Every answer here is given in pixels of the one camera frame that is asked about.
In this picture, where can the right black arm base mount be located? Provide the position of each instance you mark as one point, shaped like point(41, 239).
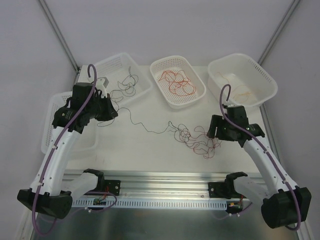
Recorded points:
point(220, 190)

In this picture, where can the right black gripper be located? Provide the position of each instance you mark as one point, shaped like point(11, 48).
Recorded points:
point(215, 126)

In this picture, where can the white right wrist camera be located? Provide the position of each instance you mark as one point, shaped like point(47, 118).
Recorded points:
point(225, 106)

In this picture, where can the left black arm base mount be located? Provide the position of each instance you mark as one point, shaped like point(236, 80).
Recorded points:
point(110, 186)

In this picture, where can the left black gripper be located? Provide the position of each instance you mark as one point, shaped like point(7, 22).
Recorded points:
point(109, 108)

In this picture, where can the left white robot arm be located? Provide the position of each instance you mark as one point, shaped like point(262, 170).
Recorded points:
point(47, 195)

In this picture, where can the translucent white perforated basket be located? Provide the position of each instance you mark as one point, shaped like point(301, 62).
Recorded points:
point(127, 83)

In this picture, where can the white slotted cable duct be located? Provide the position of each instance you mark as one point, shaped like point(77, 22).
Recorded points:
point(136, 203)

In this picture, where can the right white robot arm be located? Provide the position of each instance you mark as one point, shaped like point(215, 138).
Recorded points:
point(282, 203)

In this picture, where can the aluminium frame post right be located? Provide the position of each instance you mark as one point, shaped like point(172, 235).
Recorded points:
point(279, 29)

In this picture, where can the solid white plastic bin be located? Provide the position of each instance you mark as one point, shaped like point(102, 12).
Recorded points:
point(251, 85)

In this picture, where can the aluminium frame post left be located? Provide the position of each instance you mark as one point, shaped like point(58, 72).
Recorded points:
point(58, 33)

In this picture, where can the oval white perforated basket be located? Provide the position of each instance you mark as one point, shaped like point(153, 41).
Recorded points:
point(178, 82)

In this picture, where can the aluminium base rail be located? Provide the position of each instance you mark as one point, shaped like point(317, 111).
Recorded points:
point(164, 185)

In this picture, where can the aluminium frame post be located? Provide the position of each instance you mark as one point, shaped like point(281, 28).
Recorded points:
point(58, 33)
point(279, 29)

